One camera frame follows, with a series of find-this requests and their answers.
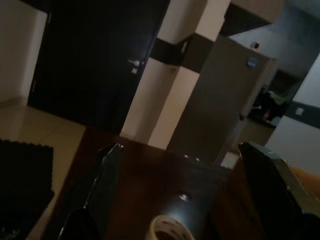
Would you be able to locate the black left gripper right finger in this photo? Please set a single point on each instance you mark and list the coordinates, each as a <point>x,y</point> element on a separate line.
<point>280,195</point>

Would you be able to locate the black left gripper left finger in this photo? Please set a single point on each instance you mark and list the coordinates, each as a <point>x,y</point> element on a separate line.
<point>105,190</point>

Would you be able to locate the grey refrigerator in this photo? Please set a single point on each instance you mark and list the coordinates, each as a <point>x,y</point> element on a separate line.
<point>220,100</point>

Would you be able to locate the black door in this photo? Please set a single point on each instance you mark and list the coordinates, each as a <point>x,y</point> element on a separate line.
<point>90,62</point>

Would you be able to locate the black foam tile mat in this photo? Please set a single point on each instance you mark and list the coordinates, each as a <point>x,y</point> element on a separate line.
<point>22,180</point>

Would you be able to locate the dark brown wooden table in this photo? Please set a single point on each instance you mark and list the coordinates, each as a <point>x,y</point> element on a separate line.
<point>160,185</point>

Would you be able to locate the blue sticker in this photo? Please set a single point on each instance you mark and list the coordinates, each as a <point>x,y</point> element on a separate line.
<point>251,62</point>

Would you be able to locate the white wall switch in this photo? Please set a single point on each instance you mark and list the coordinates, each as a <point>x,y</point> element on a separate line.
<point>299,111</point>

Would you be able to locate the beige tape roll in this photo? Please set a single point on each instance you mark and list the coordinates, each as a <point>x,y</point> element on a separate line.
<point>170,226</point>

